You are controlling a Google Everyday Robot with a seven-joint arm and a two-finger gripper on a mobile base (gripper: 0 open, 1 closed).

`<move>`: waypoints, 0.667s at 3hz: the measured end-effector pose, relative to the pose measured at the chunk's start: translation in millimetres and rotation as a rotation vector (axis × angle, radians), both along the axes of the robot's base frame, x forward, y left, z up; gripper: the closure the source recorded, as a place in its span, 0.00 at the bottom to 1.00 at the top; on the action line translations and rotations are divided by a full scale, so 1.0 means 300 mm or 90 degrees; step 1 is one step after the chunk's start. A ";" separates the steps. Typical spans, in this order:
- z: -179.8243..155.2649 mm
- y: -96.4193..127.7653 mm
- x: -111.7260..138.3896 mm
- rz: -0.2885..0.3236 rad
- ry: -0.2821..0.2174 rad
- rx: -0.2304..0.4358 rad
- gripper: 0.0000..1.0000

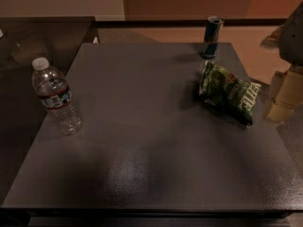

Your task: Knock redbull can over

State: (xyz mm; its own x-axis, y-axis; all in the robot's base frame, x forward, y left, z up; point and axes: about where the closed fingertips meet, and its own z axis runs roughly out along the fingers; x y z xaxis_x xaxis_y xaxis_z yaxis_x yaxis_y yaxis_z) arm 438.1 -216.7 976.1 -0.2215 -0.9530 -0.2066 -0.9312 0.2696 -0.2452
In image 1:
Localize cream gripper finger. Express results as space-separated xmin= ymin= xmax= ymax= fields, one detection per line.
xmin=264 ymin=65 xmax=303 ymax=123

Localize blue silver redbull can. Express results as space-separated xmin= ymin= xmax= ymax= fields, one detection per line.
xmin=202 ymin=16 xmax=224 ymax=60

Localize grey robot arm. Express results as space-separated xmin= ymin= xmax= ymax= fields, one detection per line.
xmin=260 ymin=2 xmax=303 ymax=123

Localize green chip bag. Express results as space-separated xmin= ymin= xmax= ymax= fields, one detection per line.
xmin=199 ymin=61 xmax=261 ymax=127

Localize clear plastic water bottle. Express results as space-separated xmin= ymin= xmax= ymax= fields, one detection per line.
xmin=31 ymin=57 xmax=82 ymax=135

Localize dark side table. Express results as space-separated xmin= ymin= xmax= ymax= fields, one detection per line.
xmin=0 ymin=17 xmax=94 ymax=203

